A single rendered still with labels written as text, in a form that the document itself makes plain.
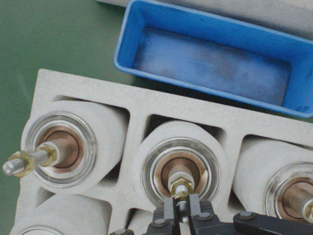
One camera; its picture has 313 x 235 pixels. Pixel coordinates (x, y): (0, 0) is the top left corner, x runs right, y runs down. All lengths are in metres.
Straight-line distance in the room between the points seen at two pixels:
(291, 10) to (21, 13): 0.48
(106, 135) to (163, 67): 0.27
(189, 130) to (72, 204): 0.16
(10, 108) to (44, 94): 0.24
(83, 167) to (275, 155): 0.19
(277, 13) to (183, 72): 0.19
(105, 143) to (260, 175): 0.15
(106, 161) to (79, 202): 0.10
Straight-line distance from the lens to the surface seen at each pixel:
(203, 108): 0.33
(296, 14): 0.41
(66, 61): 0.56
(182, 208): 0.17
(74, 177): 0.28
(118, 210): 0.36
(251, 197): 0.29
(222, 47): 0.52
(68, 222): 0.31
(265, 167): 0.28
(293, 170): 0.28
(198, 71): 0.51
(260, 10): 0.42
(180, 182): 0.22
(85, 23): 0.56
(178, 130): 0.26
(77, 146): 0.28
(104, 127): 0.27
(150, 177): 0.26
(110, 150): 0.28
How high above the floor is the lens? 0.51
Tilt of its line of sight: 86 degrees down
